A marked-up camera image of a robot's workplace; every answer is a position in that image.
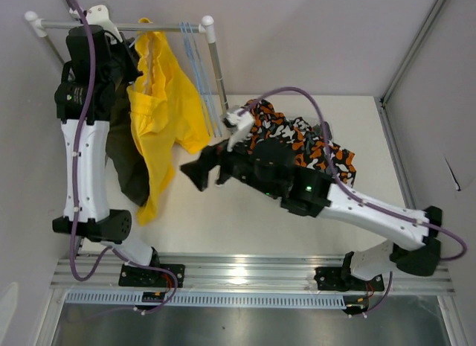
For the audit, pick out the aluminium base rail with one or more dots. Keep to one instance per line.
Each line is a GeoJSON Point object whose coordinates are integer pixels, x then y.
{"type": "Point", "coordinates": [247, 273]}

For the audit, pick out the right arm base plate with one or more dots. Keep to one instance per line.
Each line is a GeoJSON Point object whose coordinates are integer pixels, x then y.
{"type": "Point", "coordinates": [331, 278]}

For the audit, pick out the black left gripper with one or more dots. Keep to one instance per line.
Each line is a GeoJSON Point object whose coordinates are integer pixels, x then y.
{"type": "Point", "coordinates": [133, 72]}

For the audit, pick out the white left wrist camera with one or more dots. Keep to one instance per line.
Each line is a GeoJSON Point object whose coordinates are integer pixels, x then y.
{"type": "Point", "coordinates": [99, 15]}

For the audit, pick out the grey shorts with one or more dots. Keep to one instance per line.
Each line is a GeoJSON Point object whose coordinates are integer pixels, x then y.
{"type": "Point", "coordinates": [323, 128]}

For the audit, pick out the metal clothes rack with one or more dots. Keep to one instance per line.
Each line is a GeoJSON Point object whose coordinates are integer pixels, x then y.
{"type": "Point", "coordinates": [205, 27]}

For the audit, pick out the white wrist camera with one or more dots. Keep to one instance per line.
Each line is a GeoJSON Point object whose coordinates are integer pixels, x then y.
{"type": "Point", "coordinates": [239, 122]}
{"type": "Point", "coordinates": [99, 15]}

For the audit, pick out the orange black patterned shorts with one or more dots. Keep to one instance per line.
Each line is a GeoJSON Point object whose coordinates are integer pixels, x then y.
{"type": "Point", "coordinates": [297, 134]}

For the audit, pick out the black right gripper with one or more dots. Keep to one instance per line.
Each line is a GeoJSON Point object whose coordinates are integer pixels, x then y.
{"type": "Point", "coordinates": [198, 170]}

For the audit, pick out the yellow shorts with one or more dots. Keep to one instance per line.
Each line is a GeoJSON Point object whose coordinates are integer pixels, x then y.
{"type": "Point", "coordinates": [171, 113]}

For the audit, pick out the blue hanger of grey shorts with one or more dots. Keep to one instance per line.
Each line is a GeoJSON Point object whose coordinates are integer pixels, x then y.
{"type": "Point", "coordinates": [199, 70]}

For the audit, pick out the olive green shorts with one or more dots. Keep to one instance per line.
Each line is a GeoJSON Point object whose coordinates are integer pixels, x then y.
{"type": "Point", "coordinates": [130, 166]}

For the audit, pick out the blue hanger of yellow shorts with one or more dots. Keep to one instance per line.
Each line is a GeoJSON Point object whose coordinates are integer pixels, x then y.
{"type": "Point", "coordinates": [143, 48]}

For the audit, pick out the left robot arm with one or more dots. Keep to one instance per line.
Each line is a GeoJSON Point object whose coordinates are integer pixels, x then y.
{"type": "Point", "coordinates": [94, 111]}

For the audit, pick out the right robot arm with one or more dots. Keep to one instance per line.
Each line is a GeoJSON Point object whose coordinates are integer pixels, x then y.
{"type": "Point", "coordinates": [410, 246]}

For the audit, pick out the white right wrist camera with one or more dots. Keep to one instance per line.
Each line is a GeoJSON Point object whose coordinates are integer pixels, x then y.
{"type": "Point", "coordinates": [239, 122]}

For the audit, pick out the white plastic basket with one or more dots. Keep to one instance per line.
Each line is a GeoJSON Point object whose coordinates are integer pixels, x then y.
{"type": "Point", "coordinates": [314, 122]}

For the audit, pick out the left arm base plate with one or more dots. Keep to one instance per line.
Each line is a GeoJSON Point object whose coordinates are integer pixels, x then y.
{"type": "Point", "coordinates": [131, 276]}

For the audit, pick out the white slotted cable duct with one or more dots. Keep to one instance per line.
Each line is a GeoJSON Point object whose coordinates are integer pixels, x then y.
{"type": "Point", "coordinates": [209, 299]}

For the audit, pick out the blue hanger of patterned shorts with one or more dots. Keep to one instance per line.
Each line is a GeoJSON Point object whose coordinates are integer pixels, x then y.
{"type": "Point", "coordinates": [193, 70]}

